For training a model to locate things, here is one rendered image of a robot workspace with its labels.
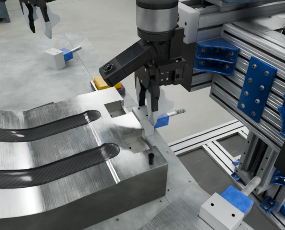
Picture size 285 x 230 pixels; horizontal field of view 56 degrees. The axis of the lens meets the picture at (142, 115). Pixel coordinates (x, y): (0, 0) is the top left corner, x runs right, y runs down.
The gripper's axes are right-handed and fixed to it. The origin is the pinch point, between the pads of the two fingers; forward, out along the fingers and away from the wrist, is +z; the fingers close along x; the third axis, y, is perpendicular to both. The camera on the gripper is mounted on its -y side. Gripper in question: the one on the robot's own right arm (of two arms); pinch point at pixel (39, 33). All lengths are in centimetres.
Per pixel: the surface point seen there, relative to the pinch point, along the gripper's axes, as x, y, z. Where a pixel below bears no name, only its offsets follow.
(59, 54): -2.4, 3.7, 7.7
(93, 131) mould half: -40.9, -18.9, 3.8
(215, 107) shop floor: -18, 122, 93
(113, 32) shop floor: 148, 191, 92
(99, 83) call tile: -23.4, 0.0, 8.9
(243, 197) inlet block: -69, -15, 6
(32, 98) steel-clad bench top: -9.4, -12.9, 12.6
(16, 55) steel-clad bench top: 18.0, 0.0, 12.5
